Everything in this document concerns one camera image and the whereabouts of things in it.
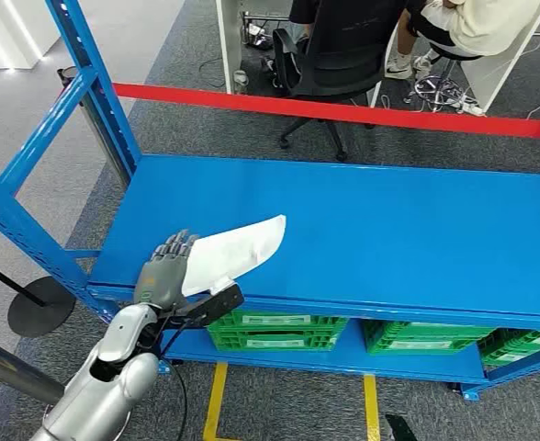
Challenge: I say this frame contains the black office chair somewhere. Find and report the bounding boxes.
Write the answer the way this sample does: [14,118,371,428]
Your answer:
[272,0,390,164]

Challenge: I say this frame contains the grey stanchion post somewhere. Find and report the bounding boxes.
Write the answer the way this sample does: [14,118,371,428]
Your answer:
[57,65,132,188]

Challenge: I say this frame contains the red barrier belt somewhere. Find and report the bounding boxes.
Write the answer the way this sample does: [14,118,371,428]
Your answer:
[113,83,540,141]

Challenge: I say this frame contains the white curved plastic part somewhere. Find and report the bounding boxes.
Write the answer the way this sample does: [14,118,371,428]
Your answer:
[181,214,287,299]

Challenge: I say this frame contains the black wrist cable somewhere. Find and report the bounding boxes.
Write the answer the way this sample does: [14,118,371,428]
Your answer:
[159,316,189,441]

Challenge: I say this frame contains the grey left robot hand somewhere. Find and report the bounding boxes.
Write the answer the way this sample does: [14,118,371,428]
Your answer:
[133,230,200,311]

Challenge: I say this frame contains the black stanchion post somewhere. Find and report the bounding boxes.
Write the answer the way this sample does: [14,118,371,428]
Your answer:
[0,258,77,339]

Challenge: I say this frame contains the chrome metal pole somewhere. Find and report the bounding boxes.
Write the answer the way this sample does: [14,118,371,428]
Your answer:
[0,333,64,406]

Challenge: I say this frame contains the white power strip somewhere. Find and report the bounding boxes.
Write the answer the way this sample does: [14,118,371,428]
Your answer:
[453,100,487,118]

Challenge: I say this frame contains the black swivel stool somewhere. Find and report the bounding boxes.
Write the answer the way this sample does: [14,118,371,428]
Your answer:
[412,43,483,115]

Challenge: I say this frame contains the white desk panel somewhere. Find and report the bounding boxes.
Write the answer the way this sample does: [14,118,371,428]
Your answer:
[215,0,245,96]
[460,0,540,115]

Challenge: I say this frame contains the blue metal shelf rack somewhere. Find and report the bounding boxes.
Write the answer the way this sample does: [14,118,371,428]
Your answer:
[0,0,540,403]

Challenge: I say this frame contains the person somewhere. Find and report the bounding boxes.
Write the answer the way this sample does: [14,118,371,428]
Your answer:
[261,0,417,80]
[384,0,540,82]

